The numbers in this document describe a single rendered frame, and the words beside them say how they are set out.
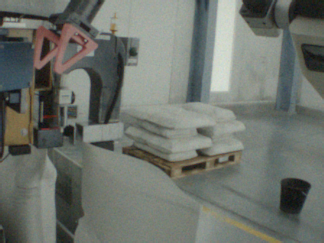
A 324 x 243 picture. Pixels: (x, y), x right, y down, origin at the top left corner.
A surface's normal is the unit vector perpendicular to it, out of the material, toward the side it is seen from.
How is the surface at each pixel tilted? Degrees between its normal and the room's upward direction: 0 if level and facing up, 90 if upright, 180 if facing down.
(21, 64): 90
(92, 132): 90
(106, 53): 90
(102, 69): 90
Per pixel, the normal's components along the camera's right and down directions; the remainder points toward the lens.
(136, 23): 0.64, 0.22
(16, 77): 0.91, 0.16
